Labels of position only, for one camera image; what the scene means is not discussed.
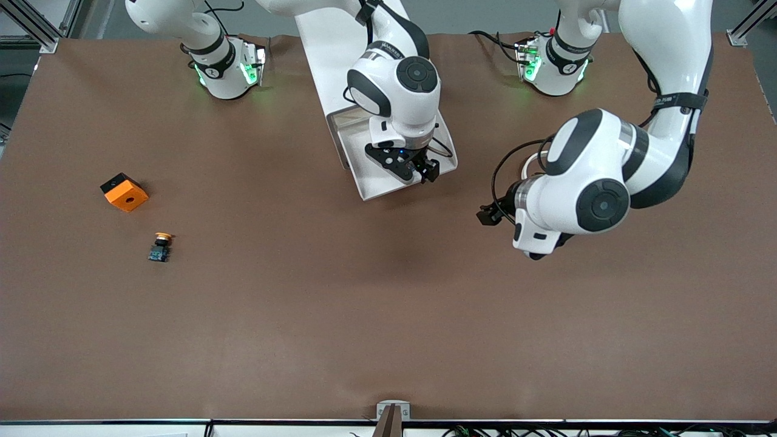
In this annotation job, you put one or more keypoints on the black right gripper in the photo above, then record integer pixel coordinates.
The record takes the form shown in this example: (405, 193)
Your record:
(427, 164)

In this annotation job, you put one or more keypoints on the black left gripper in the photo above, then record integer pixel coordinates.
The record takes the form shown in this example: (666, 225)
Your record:
(489, 215)

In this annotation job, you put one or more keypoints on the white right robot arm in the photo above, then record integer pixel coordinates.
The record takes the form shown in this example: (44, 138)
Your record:
(400, 112)

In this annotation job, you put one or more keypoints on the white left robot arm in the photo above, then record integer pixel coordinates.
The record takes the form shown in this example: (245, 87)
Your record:
(661, 54)

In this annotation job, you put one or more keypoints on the white drawer cabinet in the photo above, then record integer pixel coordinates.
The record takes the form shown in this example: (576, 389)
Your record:
(322, 54)

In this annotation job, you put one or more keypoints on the yellow push button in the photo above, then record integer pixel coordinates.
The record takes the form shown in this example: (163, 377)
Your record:
(159, 252)

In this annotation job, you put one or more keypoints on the brown table mat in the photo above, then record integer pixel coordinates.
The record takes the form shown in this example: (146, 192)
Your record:
(388, 303)

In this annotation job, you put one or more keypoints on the silver base connector block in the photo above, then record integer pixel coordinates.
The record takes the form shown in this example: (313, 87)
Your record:
(529, 64)
(258, 64)

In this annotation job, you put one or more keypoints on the black right camera bracket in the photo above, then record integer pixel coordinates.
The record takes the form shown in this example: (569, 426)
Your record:
(388, 162)

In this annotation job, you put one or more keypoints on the grey metal clamp bracket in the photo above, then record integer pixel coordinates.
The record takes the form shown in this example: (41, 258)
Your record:
(379, 408)

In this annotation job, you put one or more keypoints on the brown tapered post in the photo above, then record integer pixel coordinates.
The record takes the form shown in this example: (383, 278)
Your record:
(390, 425)

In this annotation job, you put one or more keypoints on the white table edge rail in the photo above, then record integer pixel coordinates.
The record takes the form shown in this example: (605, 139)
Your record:
(273, 430)

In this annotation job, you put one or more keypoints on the orange black switch box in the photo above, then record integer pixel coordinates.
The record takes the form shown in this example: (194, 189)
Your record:
(127, 197)

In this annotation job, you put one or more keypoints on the aluminium frame profile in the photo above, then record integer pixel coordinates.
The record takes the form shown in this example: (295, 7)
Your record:
(737, 37)
(50, 45)

